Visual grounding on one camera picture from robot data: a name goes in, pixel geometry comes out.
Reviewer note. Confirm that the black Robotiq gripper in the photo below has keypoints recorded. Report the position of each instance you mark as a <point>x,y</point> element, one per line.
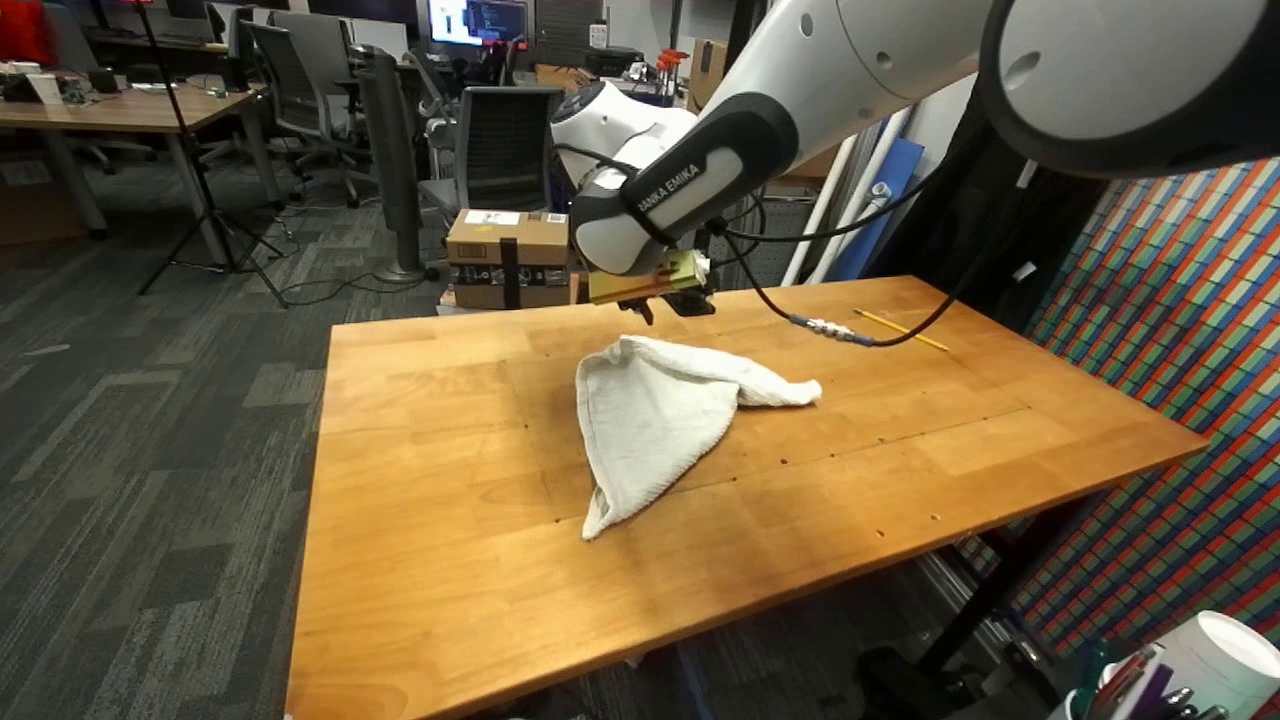
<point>687,301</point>

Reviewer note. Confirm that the white cloth towel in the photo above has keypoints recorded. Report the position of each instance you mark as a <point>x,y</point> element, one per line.
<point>653,412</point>

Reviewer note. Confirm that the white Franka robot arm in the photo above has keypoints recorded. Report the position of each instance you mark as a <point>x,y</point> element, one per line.
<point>855,54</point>

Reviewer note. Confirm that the black clamped pole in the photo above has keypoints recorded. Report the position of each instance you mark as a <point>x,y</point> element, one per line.
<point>511,275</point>

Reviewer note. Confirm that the small cardboard box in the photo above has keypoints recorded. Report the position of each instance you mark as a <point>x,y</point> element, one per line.
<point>480,241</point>

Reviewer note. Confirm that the blue foam panel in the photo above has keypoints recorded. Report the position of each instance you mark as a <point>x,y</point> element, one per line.
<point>880,201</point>

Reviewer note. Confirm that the yellow pencil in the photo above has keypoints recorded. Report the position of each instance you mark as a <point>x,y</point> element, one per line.
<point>906,331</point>

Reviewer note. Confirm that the large cardboard box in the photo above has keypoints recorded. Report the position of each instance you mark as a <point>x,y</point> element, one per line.
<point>707,74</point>

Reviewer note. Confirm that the tall grey chair back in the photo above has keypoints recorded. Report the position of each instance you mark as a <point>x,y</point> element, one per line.
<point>395,144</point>

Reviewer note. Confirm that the black fabric drape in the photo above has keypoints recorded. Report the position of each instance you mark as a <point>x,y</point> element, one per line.
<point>1014,225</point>

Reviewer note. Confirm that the lit computer monitor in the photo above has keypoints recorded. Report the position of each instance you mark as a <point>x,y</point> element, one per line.
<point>465,19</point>

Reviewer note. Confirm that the grey office chair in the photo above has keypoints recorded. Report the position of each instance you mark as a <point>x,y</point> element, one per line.
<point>301,80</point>

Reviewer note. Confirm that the multicolour patterned partition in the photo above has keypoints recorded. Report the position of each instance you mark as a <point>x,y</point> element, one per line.
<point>1172,335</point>

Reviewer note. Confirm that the black tripod stand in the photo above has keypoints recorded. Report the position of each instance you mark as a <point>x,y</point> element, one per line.
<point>189,144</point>

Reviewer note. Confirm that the wooden office desk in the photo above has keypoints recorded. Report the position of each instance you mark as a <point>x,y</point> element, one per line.
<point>122,110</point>

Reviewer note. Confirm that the white paper cup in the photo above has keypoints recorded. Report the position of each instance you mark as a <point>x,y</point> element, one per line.
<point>1226,653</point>

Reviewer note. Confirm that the brown box under desk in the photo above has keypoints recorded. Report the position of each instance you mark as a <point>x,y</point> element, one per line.
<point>43,205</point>

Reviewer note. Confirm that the red fabric item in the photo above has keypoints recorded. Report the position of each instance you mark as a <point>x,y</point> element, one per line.
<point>24,31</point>

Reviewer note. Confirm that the wooden camera mount plate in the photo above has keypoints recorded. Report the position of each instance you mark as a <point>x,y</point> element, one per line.
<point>642,286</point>

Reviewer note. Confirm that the black metal table frame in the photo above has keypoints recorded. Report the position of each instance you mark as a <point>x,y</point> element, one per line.
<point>984,612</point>

